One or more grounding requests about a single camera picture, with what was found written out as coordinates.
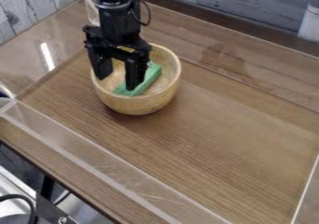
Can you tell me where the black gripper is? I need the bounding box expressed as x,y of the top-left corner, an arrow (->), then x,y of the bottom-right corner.
83,2 -> 153,91

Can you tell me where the green rectangular block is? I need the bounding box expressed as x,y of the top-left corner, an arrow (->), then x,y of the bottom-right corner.
113,61 -> 162,96

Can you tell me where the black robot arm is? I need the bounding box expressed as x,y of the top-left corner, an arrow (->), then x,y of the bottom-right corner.
83,0 -> 153,91

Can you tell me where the brown wooden bowl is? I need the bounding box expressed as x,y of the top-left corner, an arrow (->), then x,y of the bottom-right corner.
91,43 -> 182,116

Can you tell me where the white cylindrical container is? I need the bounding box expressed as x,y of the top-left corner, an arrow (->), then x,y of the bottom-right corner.
298,0 -> 319,43

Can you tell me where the black table leg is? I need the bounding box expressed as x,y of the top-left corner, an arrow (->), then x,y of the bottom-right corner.
37,175 -> 55,218

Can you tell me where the clear acrylic corner bracket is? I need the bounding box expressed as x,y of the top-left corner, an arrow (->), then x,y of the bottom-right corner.
85,0 -> 101,26

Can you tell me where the clear acrylic tray wall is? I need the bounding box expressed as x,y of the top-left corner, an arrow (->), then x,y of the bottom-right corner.
0,1 -> 319,224

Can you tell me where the black cable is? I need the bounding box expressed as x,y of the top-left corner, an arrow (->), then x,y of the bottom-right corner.
0,193 -> 42,224

